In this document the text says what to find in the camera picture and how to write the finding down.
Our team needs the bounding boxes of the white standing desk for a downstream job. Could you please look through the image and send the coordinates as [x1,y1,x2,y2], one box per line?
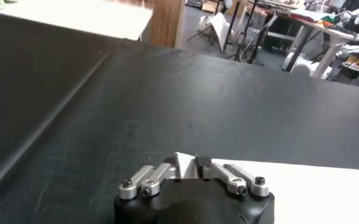
[288,9,359,80]

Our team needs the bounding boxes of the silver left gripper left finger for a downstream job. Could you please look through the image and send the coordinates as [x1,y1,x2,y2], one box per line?
[119,156,180,200]

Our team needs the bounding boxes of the white printed t-shirt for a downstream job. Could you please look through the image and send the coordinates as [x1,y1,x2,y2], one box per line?
[174,152,359,224]

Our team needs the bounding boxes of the wooden folding screen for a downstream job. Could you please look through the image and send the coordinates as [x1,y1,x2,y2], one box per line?
[150,0,186,49]

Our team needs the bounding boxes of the white reflector board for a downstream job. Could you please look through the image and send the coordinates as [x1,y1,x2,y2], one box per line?
[199,12,235,52]

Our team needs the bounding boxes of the black table cover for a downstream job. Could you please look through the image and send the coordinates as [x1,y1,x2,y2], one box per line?
[0,12,359,224]

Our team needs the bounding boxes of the white side table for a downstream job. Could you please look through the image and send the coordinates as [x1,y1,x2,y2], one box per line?
[0,0,154,41]

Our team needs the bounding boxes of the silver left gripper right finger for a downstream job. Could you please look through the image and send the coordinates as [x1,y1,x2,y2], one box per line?
[196,156,270,198]

